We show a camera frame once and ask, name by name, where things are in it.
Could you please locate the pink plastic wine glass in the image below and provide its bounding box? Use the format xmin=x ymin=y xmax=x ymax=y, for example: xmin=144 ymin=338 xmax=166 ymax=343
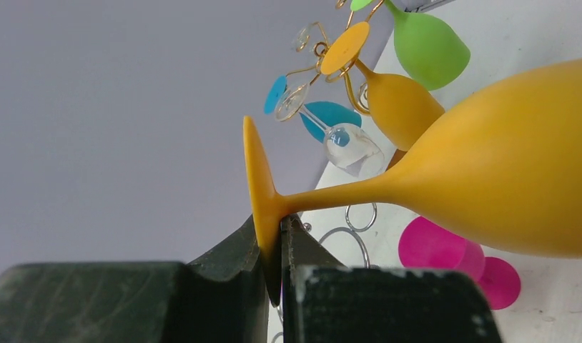
xmin=398 ymin=217 xmax=522 ymax=310

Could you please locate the gold wire glass rack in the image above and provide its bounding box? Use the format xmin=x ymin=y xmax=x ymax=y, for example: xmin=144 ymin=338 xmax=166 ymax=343
xmin=285 ymin=0 xmax=408 ymax=172

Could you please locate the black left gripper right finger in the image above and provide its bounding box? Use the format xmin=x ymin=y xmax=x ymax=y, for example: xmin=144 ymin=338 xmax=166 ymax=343
xmin=280 ymin=215 xmax=502 ymax=342

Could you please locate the yellow wine glass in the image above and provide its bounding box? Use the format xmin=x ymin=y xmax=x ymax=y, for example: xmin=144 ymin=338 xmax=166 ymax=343
xmin=243 ymin=59 xmax=582 ymax=262
xmin=320 ymin=21 xmax=445 ymax=151

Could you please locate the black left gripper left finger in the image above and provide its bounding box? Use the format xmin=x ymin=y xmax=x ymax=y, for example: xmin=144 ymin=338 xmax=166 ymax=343
xmin=0 ymin=219 xmax=269 ymax=342

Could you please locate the silver wire glass rack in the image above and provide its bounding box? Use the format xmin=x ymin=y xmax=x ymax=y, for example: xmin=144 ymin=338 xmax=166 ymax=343
xmin=270 ymin=203 xmax=378 ymax=342

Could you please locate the green plastic wine glass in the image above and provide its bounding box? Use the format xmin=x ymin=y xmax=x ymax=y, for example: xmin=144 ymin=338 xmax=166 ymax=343
xmin=366 ymin=1 xmax=471 ymax=91

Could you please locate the clear patterned wine glass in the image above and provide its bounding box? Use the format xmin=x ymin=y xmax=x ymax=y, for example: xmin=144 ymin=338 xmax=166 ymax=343
xmin=291 ymin=21 xmax=330 ymax=58

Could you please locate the blue plastic wine glass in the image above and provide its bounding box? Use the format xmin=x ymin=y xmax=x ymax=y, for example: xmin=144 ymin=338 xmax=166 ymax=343
xmin=263 ymin=75 xmax=362 ymax=142

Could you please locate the clear small wine glass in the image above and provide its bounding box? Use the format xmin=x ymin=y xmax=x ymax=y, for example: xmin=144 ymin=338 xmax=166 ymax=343
xmin=303 ymin=109 xmax=385 ymax=179

